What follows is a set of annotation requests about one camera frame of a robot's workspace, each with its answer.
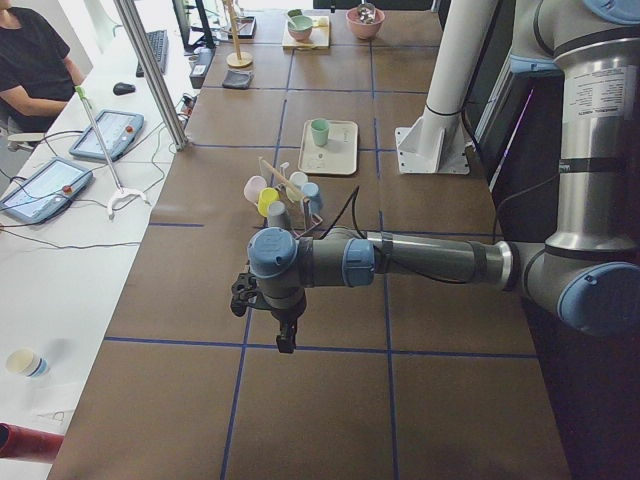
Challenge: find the wooden tray board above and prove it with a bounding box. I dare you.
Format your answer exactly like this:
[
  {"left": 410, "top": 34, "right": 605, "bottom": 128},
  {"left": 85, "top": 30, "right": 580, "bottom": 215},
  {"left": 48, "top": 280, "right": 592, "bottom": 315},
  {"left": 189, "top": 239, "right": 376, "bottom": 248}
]
[{"left": 281, "top": 15, "right": 333, "bottom": 50}]

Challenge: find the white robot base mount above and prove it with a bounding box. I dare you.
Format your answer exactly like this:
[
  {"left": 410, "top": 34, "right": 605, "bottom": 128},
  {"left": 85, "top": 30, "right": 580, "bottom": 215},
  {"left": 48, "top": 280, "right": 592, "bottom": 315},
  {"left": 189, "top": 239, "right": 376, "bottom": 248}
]
[{"left": 395, "top": 0, "right": 498, "bottom": 175}]

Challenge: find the mint green cup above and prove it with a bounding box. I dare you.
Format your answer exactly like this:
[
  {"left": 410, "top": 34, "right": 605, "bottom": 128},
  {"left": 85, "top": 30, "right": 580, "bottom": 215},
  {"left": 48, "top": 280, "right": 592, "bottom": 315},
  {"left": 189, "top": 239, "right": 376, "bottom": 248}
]
[{"left": 310, "top": 118, "right": 330, "bottom": 147}]

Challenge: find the blue teach pendant far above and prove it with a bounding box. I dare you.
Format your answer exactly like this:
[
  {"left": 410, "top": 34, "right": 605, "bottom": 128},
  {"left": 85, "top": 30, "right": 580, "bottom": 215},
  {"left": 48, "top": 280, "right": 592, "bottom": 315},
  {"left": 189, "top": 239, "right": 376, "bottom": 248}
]
[{"left": 69, "top": 109, "right": 144, "bottom": 161}]

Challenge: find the grey folded cloth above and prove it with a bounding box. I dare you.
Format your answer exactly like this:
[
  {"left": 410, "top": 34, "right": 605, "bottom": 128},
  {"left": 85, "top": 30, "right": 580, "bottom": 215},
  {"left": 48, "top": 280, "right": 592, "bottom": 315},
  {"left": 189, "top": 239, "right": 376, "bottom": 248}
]
[{"left": 222, "top": 69, "right": 253, "bottom": 90}]

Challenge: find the black computer mouse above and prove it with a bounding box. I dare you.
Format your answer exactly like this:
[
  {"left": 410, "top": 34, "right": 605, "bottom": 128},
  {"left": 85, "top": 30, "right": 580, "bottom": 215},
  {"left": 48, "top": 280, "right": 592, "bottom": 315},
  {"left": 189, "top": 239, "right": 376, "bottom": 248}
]
[{"left": 112, "top": 82, "right": 136, "bottom": 96}]

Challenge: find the green bowl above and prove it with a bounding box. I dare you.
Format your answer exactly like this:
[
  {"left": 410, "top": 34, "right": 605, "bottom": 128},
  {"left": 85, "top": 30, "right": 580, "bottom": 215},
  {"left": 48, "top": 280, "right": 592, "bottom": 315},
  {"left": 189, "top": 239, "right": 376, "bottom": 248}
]
[{"left": 287, "top": 15, "right": 313, "bottom": 42}]

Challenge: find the cream white cup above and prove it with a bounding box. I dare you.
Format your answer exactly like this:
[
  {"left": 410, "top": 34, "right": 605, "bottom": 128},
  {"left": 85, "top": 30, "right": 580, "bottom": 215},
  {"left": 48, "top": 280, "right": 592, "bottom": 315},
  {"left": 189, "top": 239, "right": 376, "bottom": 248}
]
[{"left": 286, "top": 171, "right": 308, "bottom": 202}]

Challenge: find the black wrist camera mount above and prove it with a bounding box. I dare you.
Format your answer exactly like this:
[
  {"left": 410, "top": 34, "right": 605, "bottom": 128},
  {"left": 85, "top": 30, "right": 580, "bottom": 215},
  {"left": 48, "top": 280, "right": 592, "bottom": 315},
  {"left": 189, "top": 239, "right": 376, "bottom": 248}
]
[{"left": 230, "top": 272, "right": 271, "bottom": 317}]

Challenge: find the round wooden stand base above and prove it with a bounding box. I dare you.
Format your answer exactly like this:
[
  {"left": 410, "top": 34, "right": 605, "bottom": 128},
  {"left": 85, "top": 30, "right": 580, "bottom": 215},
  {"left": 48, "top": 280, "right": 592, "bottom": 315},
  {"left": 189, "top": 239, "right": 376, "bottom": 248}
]
[{"left": 223, "top": 0, "right": 253, "bottom": 68}]

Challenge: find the white reacher tool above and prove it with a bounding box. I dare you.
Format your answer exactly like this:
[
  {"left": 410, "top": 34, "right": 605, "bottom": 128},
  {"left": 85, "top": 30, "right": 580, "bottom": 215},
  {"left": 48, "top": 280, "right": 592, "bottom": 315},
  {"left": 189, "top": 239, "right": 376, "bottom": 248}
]
[{"left": 75, "top": 86, "right": 148, "bottom": 219}]

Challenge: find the pink bowl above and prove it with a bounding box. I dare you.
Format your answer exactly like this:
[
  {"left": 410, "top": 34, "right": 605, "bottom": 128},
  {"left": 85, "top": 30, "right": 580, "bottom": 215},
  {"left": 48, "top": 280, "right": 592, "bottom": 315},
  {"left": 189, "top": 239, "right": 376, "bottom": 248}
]
[{"left": 346, "top": 7, "right": 386, "bottom": 40}]

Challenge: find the black keyboard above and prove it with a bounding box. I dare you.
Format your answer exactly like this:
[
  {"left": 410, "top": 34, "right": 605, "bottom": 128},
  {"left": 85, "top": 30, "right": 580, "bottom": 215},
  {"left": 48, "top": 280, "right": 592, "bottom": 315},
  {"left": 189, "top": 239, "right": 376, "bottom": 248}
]
[{"left": 146, "top": 30, "right": 169, "bottom": 75}]

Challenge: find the cream rabbit tray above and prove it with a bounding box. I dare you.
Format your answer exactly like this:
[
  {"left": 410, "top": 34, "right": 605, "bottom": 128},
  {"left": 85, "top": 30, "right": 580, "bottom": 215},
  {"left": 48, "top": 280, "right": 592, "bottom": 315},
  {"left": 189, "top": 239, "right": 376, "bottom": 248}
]
[{"left": 298, "top": 120, "right": 358, "bottom": 176}]

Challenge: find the paper cup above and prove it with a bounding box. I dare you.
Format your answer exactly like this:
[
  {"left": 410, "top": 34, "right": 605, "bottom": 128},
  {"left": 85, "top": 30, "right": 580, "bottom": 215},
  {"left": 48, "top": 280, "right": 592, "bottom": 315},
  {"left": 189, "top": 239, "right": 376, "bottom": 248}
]
[{"left": 5, "top": 348, "right": 49, "bottom": 378}]

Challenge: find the grey cup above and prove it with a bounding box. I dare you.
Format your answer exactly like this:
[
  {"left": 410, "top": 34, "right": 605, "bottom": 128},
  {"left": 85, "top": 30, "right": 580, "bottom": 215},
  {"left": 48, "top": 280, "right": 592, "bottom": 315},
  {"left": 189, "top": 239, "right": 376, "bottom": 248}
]
[{"left": 267, "top": 200, "right": 291, "bottom": 231}]

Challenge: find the blue teach pendant near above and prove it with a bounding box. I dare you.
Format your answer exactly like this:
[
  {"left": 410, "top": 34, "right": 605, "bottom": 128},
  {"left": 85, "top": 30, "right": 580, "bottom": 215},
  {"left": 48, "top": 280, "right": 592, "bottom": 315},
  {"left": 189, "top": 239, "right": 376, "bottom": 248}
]
[{"left": 1, "top": 157, "right": 93, "bottom": 224}]

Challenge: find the pink cup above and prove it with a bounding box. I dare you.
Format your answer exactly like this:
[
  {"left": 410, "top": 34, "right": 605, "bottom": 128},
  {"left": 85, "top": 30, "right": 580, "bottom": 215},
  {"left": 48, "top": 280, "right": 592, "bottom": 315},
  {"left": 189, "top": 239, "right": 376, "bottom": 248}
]
[{"left": 243, "top": 175, "right": 267, "bottom": 204}]

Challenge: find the yellow cup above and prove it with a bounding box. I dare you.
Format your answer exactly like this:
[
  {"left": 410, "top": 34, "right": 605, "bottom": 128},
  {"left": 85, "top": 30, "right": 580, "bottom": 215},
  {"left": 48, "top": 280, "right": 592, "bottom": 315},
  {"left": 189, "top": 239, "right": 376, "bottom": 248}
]
[{"left": 257, "top": 187, "right": 280, "bottom": 217}]

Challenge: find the person in black shirt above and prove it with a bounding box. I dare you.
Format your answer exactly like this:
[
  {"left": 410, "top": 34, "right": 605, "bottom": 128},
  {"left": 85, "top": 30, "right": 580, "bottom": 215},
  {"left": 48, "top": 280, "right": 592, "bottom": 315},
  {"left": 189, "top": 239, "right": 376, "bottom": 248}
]
[{"left": 1, "top": 1, "right": 85, "bottom": 133}]

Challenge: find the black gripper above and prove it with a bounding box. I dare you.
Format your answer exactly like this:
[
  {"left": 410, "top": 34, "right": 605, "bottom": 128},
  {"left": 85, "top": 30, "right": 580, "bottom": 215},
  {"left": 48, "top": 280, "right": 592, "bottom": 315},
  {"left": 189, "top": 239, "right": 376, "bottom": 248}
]
[{"left": 267, "top": 297, "right": 306, "bottom": 354}]

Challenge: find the white wire cup rack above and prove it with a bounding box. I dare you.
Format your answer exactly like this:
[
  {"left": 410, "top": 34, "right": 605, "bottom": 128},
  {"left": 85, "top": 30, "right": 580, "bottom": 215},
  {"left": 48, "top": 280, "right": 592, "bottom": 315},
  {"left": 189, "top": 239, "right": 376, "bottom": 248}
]
[{"left": 258, "top": 157, "right": 323, "bottom": 238}]

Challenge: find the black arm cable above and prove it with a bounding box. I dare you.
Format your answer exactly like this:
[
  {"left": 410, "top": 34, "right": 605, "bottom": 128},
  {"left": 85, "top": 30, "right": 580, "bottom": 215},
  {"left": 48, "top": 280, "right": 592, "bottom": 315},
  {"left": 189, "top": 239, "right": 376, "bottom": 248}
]
[{"left": 319, "top": 185, "right": 496, "bottom": 286}]

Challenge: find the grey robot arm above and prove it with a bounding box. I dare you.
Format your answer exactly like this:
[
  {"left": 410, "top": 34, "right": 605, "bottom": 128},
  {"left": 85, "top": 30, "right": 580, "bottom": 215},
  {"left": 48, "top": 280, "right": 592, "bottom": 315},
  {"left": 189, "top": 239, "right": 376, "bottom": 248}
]
[{"left": 231, "top": 1, "right": 639, "bottom": 353}]

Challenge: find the light blue cup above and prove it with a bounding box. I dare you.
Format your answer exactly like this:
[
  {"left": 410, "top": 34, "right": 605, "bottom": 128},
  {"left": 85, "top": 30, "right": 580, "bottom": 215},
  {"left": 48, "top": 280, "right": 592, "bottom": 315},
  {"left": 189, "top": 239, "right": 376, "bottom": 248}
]
[{"left": 301, "top": 182, "right": 324, "bottom": 215}]

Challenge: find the blue teach pendant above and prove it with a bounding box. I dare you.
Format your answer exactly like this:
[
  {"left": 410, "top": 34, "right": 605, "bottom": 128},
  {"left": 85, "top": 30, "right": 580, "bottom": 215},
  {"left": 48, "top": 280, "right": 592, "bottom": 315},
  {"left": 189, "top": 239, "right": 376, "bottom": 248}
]
[
  {"left": 1, "top": 157, "right": 93, "bottom": 224},
  {"left": 69, "top": 109, "right": 144, "bottom": 161}
]

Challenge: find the red object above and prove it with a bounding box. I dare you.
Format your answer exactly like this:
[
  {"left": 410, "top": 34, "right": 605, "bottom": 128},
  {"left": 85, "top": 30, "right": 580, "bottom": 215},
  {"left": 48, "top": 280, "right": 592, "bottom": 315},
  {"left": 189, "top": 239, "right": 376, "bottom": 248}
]
[{"left": 1, "top": 423, "right": 64, "bottom": 464}]

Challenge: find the aluminium frame post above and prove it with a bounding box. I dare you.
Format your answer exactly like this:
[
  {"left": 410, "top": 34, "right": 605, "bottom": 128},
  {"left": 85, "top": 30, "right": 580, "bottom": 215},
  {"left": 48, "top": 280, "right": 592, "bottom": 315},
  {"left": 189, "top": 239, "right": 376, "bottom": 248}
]
[{"left": 114, "top": 0, "right": 188, "bottom": 151}]

